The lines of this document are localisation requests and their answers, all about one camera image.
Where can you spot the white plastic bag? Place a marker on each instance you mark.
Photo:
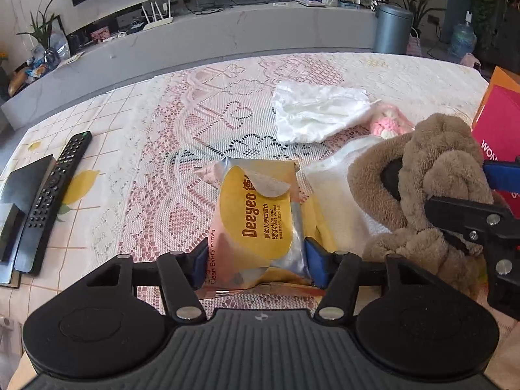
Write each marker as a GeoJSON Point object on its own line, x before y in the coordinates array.
{"type": "Point", "coordinates": [307, 114]}

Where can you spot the lace tablecloth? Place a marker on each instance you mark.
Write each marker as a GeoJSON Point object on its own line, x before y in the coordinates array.
{"type": "Point", "coordinates": [136, 190]}

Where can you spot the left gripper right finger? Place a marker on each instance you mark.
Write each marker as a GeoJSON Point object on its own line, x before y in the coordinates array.
{"type": "Point", "coordinates": [338, 275]}

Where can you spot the yellow Deeyeo wet wipes pack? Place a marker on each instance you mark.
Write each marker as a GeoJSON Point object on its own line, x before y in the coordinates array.
{"type": "Point", "coordinates": [256, 235]}

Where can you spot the blue-grey trash bin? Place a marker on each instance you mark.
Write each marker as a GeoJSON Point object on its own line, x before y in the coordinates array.
{"type": "Point", "coordinates": [392, 30]}

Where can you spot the pastel striped handbag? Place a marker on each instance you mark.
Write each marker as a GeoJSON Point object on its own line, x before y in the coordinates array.
{"type": "Point", "coordinates": [414, 44]}

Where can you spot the white wifi router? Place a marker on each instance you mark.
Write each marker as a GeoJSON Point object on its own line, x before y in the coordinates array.
{"type": "Point", "coordinates": [157, 13]}

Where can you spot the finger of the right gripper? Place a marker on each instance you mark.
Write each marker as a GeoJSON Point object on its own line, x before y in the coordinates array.
{"type": "Point", "coordinates": [503, 176]}
{"type": "Point", "coordinates": [479, 223]}

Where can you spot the pink white crochet doll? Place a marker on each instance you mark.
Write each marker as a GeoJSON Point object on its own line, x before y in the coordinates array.
{"type": "Point", "coordinates": [388, 121]}

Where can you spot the black TV remote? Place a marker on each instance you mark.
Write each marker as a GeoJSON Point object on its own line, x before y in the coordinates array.
{"type": "Point", "coordinates": [43, 214]}

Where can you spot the brown plush toy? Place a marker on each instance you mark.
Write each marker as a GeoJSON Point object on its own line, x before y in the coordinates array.
{"type": "Point", "coordinates": [392, 181]}

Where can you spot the yellow white cloth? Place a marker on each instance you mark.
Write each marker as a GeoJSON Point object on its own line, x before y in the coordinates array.
{"type": "Point", "coordinates": [330, 215]}

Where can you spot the water jug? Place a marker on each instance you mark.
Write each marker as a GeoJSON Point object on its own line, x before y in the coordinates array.
{"type": "Point", "coordinates": [464, 39]}

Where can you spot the small plant in vase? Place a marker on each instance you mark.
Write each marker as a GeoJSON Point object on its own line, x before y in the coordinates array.
{"type": "Point", "coordinates": [42, 28]}

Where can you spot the potted plant by bin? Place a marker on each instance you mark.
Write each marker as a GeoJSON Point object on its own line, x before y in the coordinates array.
{"type": "Point", "coordinates": [419, 9]}

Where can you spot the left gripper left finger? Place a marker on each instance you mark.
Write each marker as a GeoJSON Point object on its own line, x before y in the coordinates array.
{"type": "Point", "coordinates": [181, 274]}

